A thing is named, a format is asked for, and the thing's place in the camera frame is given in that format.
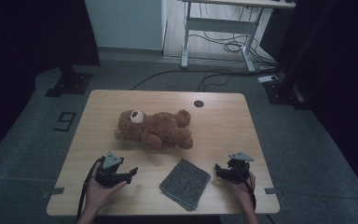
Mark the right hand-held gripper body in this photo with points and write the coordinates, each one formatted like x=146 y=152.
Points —
x=237 y=171

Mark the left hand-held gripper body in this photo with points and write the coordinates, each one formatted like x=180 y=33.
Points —
x=110 y=172

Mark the grey cloth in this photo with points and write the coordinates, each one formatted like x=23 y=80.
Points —
x=185 y=183

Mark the brown teddy bear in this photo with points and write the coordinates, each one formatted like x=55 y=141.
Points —
x=164 y=129

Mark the person's right hand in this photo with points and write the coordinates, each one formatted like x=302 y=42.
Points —
x=245 y=193

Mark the person's left hand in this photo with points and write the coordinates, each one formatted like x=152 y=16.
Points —
x=98 y=196

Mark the grey tape strip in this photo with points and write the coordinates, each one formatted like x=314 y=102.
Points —
x=54 y=192
x=272 y=191

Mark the black round table grommet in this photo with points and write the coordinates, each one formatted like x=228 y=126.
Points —
x=199 y=104

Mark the black stand base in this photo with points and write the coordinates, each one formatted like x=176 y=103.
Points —
x=281 y=93
x=70 y=84

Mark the white power strip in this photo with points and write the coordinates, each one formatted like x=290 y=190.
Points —
x=268 y=78

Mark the dark curtain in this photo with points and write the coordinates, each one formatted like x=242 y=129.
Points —
x=28 y=62
x=338 y=77

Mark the white desk frame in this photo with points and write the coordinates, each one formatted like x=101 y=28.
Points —
x=220 y=25

